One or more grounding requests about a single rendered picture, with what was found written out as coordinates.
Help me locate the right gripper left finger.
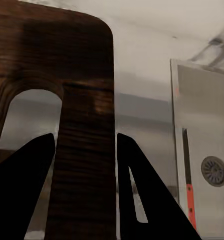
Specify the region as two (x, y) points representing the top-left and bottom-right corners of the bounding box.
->
(0, 133), (56, 240)

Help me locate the cutting board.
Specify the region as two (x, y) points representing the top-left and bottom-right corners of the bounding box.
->
(0, 0), (117, 240)

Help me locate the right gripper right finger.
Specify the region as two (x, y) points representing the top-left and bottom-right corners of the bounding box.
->
(117, 133), (201, 240)

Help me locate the parer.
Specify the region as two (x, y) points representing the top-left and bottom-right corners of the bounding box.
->
(182, 130), (197, 230)

